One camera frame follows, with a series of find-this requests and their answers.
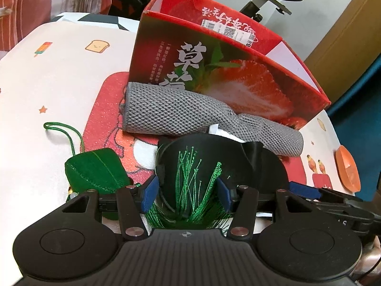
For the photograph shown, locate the red strawberry cardboard box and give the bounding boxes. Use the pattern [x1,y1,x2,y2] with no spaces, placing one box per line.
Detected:
[129,0,330,127]

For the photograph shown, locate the orange paper boat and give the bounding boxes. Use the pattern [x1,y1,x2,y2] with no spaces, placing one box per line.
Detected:
[335,145,361,192]

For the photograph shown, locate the black eye mask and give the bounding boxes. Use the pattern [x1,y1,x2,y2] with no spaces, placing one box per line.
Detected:
[146,134,289,230]

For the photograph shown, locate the grey knitted sleeve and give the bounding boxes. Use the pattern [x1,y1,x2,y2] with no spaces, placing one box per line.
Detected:
[123,82,304,157]

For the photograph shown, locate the wooden door panel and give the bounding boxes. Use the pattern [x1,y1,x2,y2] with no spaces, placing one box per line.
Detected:
[305,0,380,103]

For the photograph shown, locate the green zongzi sachet with tassel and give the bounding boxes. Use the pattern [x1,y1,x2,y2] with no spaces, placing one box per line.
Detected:
[43,122,231,229]

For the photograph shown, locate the white cartoon table mat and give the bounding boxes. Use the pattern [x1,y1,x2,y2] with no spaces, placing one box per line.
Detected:
[1,21,362,285]

